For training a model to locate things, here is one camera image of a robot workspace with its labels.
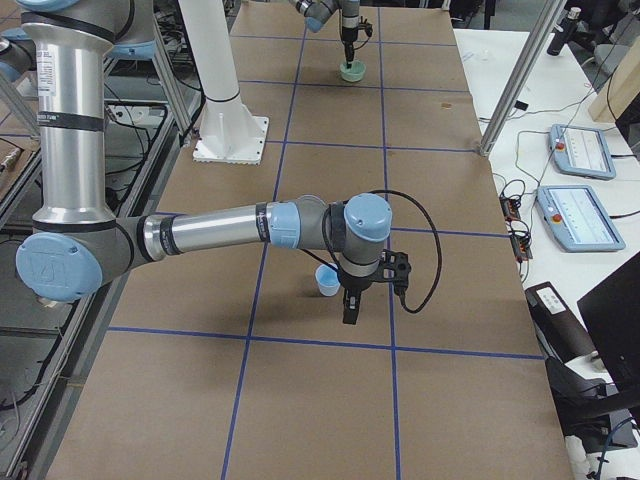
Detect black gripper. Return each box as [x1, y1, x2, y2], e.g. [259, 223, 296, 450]
[338, 270, 373, 325]
[340, 26, 357, 71]

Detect light blue paper cup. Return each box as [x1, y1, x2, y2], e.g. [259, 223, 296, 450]
[315, 263, 341, 297]

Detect mint green ceramic bowl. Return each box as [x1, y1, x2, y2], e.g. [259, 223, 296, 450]
[339, 60, 366, 83]

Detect black water bottle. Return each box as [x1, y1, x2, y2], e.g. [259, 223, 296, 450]
[546, 7, 581, 56]

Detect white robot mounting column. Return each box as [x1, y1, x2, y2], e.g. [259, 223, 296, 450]
[179, 0, 269, 165]

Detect orange black circuit board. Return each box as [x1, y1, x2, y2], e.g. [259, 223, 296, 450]
[499, 195, 533, 263]

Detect black device white label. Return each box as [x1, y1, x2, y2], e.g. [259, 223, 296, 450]
[525, 282, 596, 363]

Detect near blue teach pendant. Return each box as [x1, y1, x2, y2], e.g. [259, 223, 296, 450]
[536, 185, 626, 253]

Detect blue teach pendant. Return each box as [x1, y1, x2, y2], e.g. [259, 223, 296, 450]
[536, 185, 626, 253]
[549, 124, 616, 181]

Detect far blue teach pendant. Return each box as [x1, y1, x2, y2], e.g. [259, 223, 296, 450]
[549, 124, 616, 181]

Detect black computer monitor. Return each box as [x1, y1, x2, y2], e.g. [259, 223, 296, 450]
[578, 254, 639, 391]

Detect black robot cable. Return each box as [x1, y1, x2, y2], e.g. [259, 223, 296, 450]
[319, 189, 443, 315]

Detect aluminium frame post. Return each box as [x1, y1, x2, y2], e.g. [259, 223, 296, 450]
[478, 0, 565, 157]

